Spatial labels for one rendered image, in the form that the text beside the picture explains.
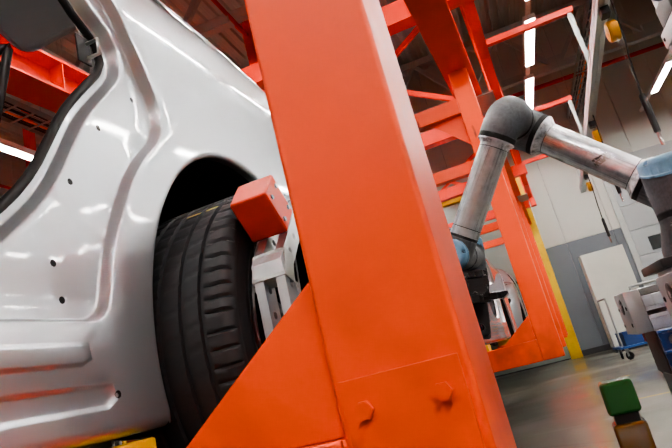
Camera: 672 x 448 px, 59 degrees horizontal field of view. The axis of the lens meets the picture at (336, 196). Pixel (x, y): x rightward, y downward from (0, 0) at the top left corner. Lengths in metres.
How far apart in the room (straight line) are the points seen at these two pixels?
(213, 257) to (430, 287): 0.50
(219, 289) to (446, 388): 0.49
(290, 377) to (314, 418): 0.05
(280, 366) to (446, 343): 0.21
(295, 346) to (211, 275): 0.35
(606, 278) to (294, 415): 12.09
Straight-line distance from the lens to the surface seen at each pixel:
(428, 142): 7.65
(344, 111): 0.75
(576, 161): 1.69
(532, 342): 4.87
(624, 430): 0.86
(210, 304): 1.04
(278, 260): 1.04
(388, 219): 0.70
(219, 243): 1.08
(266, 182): 1.10
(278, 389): 0.76
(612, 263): 12.78
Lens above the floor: 0.74
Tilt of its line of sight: 17 degrees up
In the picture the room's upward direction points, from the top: 14 degrees counter-clockwise
